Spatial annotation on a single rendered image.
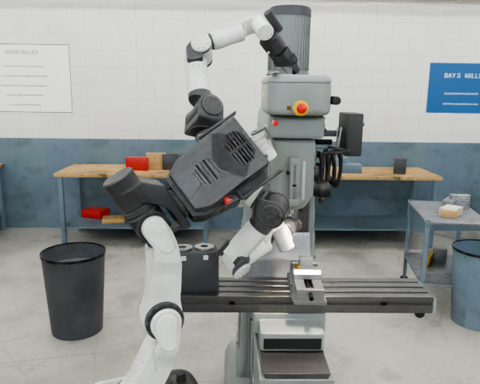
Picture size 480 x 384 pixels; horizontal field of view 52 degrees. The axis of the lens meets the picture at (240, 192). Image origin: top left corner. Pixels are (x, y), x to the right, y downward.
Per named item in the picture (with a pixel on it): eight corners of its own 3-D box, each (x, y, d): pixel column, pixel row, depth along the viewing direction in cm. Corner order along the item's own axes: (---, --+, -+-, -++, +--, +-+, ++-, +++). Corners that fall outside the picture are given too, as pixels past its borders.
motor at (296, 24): (312, 77, 226) (315, 4, 220) (268, 76, 226) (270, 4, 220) (305, 78, 246) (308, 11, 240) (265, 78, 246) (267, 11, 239)
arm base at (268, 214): (272, 238, 170) (289, 212, 166) (241, 218, 171) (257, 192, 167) (278, 225, 184) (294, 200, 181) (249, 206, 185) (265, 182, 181)
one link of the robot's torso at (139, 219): (128, 222, 161) (157, 202, 164) (121, 213, 174) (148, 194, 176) (149, 252, 166) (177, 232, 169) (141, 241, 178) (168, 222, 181)
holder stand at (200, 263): (219, 290, 225) (219, 249, 221) (171, 293, 221) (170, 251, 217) (216, 281, 236) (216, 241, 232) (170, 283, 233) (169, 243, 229)
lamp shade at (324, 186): (322, 198, 194) (323, 183, 193) (309, 195, 200) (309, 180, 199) (334, 196, 199) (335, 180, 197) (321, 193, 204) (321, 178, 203)
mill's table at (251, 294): (437, 313, 223) (439, 297, 221) (165, 312, 220) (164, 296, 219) (418, 292, 245) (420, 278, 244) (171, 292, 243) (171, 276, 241)
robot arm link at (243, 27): (272, 35, 194) (240, 44, 193) (265, 27, 201) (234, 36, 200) (270, 19, 190) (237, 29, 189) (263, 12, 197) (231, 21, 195)
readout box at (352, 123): (363, 156, 239) (366, 113, 235) (345, 156, 239) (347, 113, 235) (353, 152, 259) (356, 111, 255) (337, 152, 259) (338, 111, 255)
